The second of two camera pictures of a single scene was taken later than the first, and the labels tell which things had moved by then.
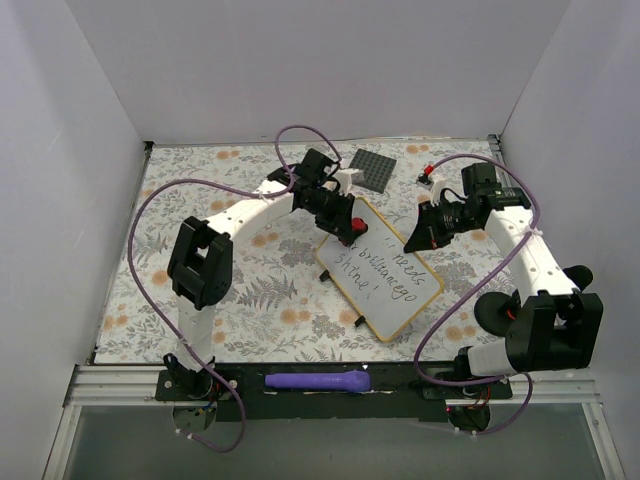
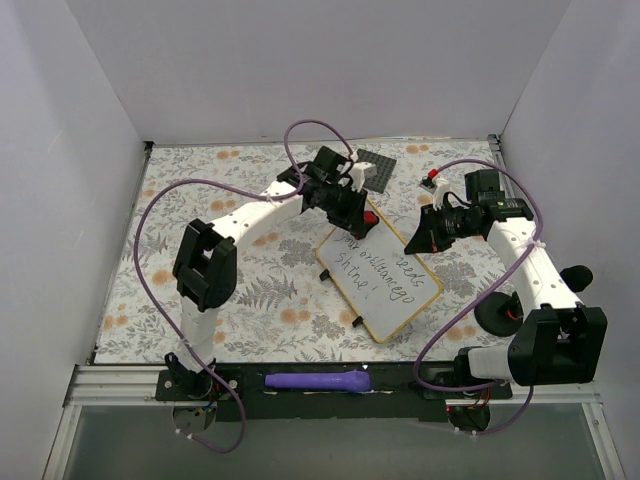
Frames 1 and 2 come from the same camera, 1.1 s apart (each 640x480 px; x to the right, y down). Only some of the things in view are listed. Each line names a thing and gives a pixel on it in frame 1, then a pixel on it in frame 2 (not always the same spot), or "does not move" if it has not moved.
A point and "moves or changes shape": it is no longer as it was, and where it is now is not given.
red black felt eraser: [359, 225] moves or changes shape
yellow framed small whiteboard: [390, 286] does not move
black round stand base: [494, 310] does not move
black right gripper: [432, 228] does not move
